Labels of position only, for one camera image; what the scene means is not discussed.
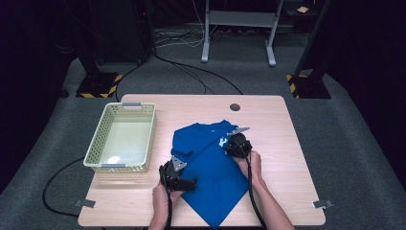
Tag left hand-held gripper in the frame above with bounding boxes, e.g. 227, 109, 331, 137
158, 155, 198, 193

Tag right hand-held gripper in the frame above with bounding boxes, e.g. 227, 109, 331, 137
223, 126, 253, 159

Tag blue t-shirt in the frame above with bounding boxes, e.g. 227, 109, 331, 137
170, 119, 251, 230

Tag person's left hand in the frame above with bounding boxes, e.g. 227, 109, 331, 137
151, 182, 184, 219

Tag person's right hand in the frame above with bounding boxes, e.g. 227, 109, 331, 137
235, 149, 266, 190

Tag cream perforated plastic basket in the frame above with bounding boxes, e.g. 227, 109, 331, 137
82, 102, 157, 173

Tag grey tape piece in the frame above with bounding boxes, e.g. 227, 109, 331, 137
311, 199, 335, 210
75, 198, 97, 209

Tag black stand with striped base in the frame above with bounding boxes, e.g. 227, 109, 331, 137
75, 47, 124, 100
285, 0, 333, 100

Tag black cabinet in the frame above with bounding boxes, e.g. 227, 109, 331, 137
85, 0, 155, 65

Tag left hand-held gripper black cable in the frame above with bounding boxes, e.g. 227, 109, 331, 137
164, 188, 174, 230

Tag hand-held gripper black cable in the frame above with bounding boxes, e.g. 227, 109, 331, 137
164, 188, 174, 230
242, 152, 268, 230

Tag right hand-held gripper black cable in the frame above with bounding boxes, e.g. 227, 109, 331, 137
242, 152, 268, 230

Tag long black floor cable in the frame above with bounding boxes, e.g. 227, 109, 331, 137
152, 53, 244, 96

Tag tangle of white cables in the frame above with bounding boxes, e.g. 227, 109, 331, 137
154, 28, 206, 50

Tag white metal desk frame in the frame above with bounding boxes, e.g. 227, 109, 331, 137
200, 0, 285, 67

